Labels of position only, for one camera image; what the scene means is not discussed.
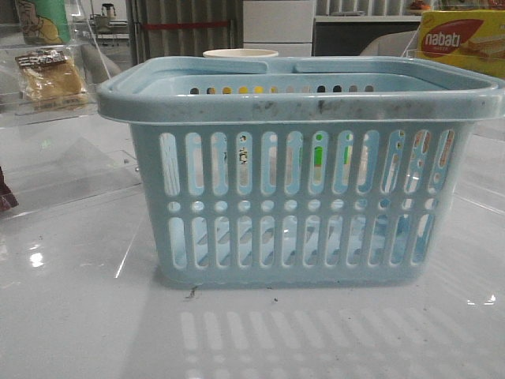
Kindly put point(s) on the packaged bread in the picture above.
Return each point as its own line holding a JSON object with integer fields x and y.
{"x": 49, "y": 74}

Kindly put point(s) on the light blue plastic basket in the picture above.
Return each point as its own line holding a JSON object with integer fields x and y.
{"x": 298, "y": 170}

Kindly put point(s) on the white cabinet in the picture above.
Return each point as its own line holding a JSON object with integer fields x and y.
{"x": 282, "y": 26}

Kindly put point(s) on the dark sideboard with white top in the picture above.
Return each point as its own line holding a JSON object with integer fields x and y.
{"x": 350, "y": 35}

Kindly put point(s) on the clear acrylic display shelf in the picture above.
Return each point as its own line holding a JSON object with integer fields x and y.
{"x": 59, "y": 150}

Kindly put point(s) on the beige armchair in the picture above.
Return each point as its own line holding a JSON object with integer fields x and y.
{"x": 394, "y": 44}

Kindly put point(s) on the dark red snack packet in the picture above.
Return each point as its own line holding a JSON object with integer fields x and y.
{"x": 8, "y": 200}

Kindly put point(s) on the plate of fruit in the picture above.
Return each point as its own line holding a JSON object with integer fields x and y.
{"x": 418, "y": 6}

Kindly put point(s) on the yellow nabati wafer box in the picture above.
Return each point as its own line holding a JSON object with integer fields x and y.
{"x": 475, "y": 23}

